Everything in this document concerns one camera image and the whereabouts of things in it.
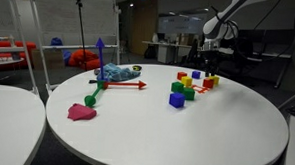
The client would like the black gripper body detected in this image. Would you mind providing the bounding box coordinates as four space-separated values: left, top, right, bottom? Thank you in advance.
202 39 224 64

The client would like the orange cube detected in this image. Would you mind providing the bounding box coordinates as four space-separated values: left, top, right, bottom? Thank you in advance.
176 71 188 81
202 77 215 89

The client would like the blue cube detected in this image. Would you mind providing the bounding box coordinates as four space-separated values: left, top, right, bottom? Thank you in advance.
191 69 202 80
168 91 186 109

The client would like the green cube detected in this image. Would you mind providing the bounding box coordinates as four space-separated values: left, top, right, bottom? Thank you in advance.
170 81 186 94
182 87 196 102

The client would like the orange tape grid mark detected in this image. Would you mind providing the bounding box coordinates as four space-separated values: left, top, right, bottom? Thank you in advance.
190 83 210 95

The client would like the black office chair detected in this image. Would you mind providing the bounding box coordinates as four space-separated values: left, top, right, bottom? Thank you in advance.
217 35 258 81

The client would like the white office desk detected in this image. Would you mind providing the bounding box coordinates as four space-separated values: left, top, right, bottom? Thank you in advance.
141 40 194 65

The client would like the light blue cloth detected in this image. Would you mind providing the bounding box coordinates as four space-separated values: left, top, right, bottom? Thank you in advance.
104 62 142 84

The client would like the three-colour axis arrow marker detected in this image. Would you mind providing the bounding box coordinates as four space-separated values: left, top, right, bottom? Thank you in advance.
83 37 149 110

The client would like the red bean bag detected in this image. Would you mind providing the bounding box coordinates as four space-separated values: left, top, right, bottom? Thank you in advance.
67 48 100 68
85 58 102 71

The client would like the black microphone stand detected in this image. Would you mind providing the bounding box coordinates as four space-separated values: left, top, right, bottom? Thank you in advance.
72 0 91 72

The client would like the pink cloth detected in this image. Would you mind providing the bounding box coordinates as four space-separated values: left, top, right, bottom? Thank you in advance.
67 102 99 122

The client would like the blue bean bag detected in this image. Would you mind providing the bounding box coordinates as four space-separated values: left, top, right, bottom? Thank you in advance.
49 36 73 67

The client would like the brown cardboard box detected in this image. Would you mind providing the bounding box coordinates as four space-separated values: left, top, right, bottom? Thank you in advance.
30 48 66 72

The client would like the low white coffee table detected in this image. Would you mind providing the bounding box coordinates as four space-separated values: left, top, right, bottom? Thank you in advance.
0 56 24 69

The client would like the round white side table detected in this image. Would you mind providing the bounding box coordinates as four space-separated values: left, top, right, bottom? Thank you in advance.
0 84 48 165

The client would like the large wall display screen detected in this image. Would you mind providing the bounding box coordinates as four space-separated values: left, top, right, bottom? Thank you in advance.
157 14 204 37

